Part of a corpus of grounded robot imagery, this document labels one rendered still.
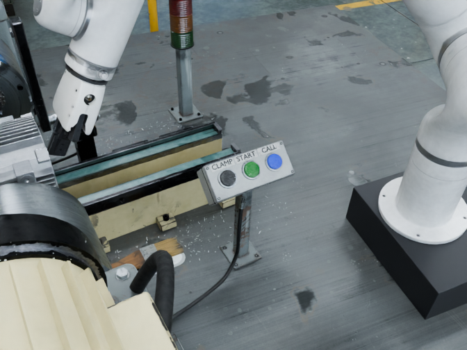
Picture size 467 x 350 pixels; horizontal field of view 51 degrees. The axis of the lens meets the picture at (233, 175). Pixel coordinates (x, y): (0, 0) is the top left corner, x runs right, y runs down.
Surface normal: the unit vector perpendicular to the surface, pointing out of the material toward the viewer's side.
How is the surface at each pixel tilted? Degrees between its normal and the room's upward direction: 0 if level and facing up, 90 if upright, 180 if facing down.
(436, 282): 3
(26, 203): 17
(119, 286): 0
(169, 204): 90
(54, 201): 39
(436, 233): 3
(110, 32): 87
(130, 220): 90
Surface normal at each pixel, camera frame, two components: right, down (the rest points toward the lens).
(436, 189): -0.33, 0.66
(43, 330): 0.36, -0.80
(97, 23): 0.45, 0.48
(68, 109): -0.69, -0.03
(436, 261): -0.01, -0.71
